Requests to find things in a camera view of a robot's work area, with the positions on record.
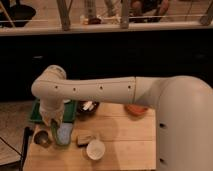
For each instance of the metal cup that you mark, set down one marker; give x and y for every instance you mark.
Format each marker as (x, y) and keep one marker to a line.
(41, 138)

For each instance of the black clamp post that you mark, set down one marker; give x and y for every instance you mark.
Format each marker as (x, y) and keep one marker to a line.
(28, 132)

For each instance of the orange bowl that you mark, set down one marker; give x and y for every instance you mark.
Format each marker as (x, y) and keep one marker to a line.
(136, 110)

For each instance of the green plastic tray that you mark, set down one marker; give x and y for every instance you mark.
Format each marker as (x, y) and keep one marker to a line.
(68, 117)

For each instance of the dark brown bowl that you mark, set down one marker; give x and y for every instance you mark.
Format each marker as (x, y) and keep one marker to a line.
(90, 111)

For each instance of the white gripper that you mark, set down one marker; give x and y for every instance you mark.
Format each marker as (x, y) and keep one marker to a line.
(51, 114)

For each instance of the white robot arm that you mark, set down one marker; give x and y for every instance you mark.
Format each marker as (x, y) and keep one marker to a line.
(183, 107)

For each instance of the blue sponge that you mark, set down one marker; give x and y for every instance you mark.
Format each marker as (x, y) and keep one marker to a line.
(64, 133)

